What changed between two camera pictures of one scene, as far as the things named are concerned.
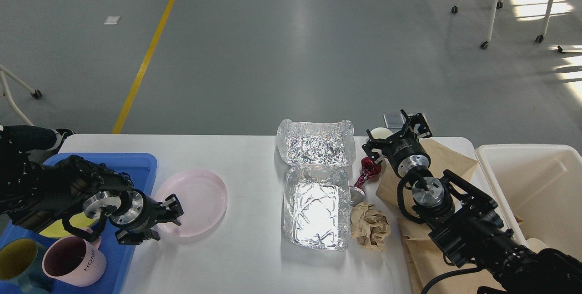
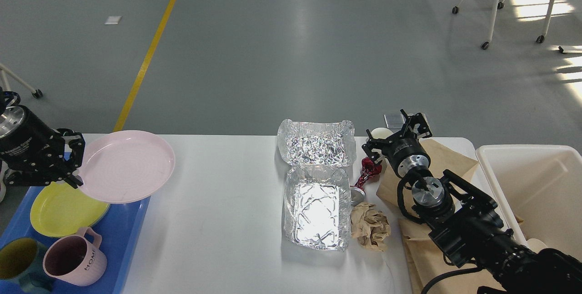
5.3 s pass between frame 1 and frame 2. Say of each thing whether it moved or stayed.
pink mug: stayed
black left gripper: moved
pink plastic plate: moved
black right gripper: stayed
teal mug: stayed
